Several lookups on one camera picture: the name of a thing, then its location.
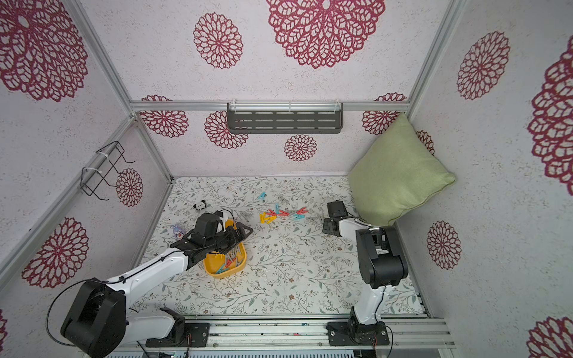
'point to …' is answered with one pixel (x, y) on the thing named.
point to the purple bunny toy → (177, 231)
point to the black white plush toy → (200, 205)
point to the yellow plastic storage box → (220, 265)
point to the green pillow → (399, 174)
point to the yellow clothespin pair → (262, 218)
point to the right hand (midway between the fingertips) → (332, 223)
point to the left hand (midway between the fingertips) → (247, 236)
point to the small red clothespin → (302, 210)
